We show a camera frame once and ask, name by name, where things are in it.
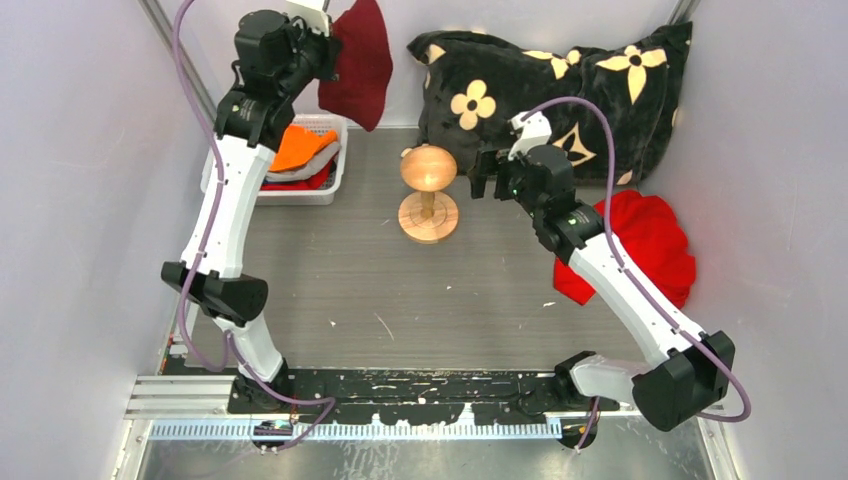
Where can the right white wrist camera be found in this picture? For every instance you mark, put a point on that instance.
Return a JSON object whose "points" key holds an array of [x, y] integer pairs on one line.
{"points": [[531, 130]]}

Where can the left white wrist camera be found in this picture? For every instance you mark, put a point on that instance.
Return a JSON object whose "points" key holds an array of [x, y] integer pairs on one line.
{"points": [[313, 13]]}

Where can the orange hat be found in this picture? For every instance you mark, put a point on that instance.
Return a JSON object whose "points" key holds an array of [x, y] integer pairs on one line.
{"points": [[298, 146]]}

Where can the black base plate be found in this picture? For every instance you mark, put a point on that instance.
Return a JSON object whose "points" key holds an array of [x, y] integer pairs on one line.
{"points": [[414, 397]]}

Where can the red hat in basket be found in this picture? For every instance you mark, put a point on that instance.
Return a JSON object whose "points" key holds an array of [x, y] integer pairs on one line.
{"points": [[315, 182]]}

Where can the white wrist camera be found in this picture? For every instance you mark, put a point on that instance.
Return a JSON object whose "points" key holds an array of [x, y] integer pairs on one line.
{"points": [[313, 13], [531, 130]]}

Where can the grey white hat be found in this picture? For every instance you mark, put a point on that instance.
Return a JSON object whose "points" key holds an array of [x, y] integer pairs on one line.
{"points": [[316, 164]]}

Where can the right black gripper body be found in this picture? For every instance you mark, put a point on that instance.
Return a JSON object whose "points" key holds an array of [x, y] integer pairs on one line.
{"points": [[516, 171]]}

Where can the black floral plush pillow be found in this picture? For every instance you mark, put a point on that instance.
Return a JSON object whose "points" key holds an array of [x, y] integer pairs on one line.
{"points": [[476, 83]]}

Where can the red cloth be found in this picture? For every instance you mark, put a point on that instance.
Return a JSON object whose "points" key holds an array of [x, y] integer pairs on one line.
{"points": [[649, 231]]}

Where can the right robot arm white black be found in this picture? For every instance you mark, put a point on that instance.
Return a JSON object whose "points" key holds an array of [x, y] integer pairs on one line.
{"points": [[685, 369]]}

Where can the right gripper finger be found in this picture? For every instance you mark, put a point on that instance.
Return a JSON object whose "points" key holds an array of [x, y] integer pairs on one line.
{"points": [[478, 182], [490, 160]]}

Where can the dark red bucket hat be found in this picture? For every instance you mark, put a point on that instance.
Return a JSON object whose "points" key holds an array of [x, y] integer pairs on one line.
{"points": [[363, 67]]}

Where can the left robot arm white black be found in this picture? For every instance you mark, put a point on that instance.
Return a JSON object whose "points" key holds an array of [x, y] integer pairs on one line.
{"points": [[210, 271]]}

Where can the white plastic basket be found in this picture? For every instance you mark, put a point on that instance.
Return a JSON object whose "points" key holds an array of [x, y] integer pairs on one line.
{"points": [[318, 192]]}

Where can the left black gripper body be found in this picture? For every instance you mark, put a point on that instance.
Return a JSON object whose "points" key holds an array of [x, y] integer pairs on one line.
{"points": [[313, 58]]}

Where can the wooden hat stand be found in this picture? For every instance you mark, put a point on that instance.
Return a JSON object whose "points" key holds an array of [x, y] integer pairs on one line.
{"points": [[428, 215]]}

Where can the aluminium rail frame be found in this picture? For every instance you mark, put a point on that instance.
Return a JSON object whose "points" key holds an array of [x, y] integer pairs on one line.
{"points": [[350, 291]]}

